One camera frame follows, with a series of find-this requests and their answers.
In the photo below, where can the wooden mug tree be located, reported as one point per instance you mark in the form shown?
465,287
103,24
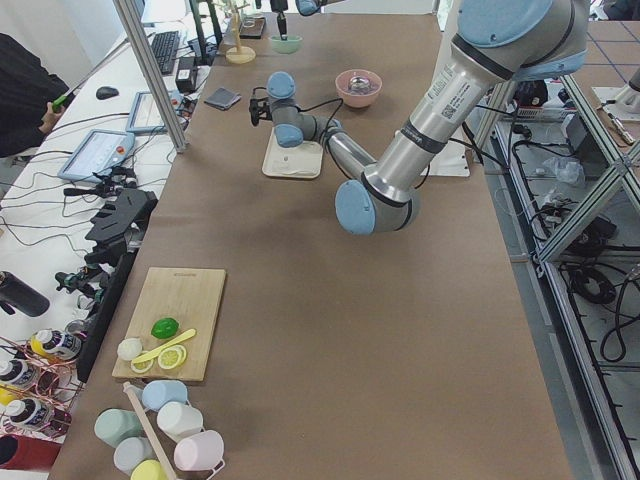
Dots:
238,53

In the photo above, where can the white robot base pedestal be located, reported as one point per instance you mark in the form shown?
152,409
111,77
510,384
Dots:
455,150

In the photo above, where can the yellow plastic knife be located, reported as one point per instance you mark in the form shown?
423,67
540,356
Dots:
167,346

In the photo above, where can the pink bowl with ice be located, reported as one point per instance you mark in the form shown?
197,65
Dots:
358,101

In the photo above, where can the computer mouse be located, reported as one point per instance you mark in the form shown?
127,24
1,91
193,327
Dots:
106,92

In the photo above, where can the aluminium frame post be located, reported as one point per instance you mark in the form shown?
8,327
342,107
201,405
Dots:
127,13

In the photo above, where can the pastel cup rack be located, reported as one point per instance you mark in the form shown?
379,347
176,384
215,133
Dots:
162,435

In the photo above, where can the white garlic bun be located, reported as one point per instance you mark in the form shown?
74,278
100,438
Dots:
129,348

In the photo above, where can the black glass rack tray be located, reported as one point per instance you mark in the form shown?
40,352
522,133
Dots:
252,28

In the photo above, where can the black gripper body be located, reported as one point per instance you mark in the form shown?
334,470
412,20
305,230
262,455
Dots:
280,7
265,110

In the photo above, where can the grey folded cloth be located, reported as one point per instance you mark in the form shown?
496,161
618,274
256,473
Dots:
222,99

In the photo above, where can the wooden cutting board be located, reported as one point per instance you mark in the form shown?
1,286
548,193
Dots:
180,306

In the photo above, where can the metal scoop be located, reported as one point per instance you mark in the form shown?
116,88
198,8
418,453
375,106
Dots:
359,85

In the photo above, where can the green bowl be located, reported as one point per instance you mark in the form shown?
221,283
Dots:
285,46

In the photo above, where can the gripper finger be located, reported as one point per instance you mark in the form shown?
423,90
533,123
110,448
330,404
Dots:
282,27

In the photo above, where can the lemon slice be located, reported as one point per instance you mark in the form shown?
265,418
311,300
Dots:
172,357

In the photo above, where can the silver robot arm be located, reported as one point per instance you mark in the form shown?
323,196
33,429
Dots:
495,42
304,8

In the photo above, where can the green lime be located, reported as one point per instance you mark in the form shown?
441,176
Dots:
165,328

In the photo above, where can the cream rabbit tray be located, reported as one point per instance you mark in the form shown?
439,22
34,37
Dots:
300,162

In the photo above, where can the black keyboard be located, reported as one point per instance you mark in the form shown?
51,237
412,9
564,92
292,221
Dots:
164,47

